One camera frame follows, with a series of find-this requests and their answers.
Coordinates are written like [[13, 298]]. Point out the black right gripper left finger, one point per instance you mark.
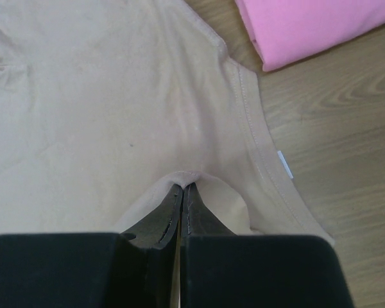
[[134, 268]]

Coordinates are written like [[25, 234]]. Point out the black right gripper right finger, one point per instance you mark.
[[221, 269]]

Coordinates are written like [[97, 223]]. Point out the beige t shirt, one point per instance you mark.
[[104, 105]]

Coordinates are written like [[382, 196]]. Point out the folded bright pink t shirt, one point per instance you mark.
[[284, 32]]

